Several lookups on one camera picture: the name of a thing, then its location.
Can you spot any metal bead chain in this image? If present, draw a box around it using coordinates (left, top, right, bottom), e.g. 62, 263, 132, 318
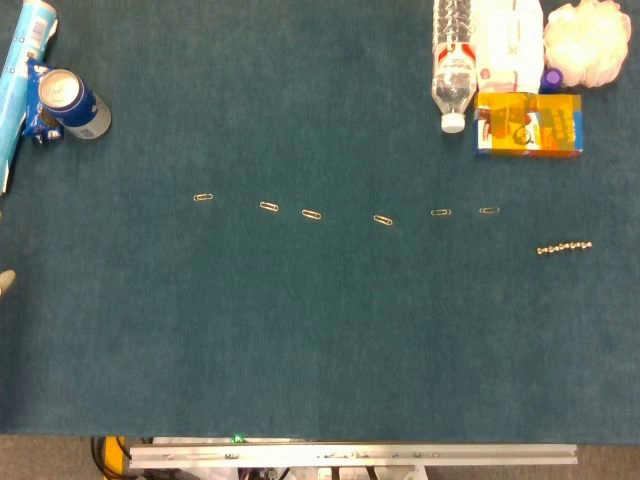
536, 241, 595, 256

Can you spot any blue cookie packet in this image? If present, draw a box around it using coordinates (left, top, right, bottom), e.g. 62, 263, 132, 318
23, 57, 65, 146

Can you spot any blue soda can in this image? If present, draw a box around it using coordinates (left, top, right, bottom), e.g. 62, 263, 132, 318
38, 68, 112, 140

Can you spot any light blue chips tube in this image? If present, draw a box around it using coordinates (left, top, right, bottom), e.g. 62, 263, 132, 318
0, 0, 60, 196

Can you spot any yellow object under table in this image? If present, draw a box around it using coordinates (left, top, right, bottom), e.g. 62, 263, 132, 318
103, 436, 126, 471

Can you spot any clear plastic water bottle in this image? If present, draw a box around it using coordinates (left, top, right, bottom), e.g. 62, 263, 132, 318
431, 0, 479, 134

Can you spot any yellow and blue carton box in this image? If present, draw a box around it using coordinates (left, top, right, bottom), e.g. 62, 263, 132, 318
472, 92, 585, 160

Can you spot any white tissue pack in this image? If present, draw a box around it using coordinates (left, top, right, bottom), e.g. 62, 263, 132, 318
472, 0, 545, 95

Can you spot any white mesh bath sponge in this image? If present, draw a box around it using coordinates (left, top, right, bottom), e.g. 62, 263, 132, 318
542, 0, 633, 91

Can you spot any aluminium profile rail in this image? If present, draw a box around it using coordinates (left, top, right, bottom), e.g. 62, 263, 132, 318
128, 442, 579, 470

